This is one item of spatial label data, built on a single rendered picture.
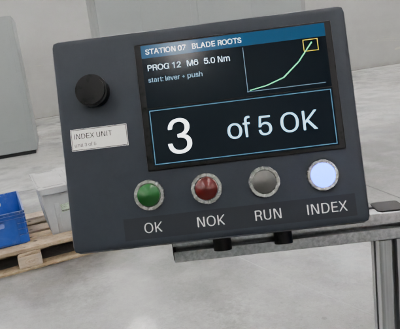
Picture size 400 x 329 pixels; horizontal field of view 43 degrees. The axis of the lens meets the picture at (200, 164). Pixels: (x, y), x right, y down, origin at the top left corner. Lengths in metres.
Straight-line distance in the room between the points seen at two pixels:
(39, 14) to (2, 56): 5.23
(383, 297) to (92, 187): 0.32
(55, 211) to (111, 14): 3.30
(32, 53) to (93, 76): 12.39
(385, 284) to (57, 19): 12.48
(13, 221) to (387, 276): 3.04
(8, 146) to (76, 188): 7.38
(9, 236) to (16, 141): 4.44
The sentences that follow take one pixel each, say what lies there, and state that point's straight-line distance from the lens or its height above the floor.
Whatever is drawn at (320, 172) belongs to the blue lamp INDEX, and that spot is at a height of 1.12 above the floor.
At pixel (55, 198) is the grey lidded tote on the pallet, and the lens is 3.44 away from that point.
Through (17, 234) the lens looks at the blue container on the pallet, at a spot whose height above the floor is 0.22.
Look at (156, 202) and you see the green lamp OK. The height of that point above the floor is 1.11.
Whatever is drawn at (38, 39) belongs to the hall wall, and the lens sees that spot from 12.84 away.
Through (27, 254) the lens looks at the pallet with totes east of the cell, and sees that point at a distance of 3.40.
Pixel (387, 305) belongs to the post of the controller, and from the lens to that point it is 0.58.
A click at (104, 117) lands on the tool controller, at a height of 1.19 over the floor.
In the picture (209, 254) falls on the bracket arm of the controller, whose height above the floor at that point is 1.03.
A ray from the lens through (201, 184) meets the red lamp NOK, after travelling 0.43.
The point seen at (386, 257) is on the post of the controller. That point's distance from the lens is 0.55.
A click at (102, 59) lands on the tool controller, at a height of 1.23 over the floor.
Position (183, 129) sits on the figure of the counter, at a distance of 0.44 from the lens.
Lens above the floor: 1.24
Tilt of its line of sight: 13 degrees down
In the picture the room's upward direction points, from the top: 7 degrees counter-clockwise
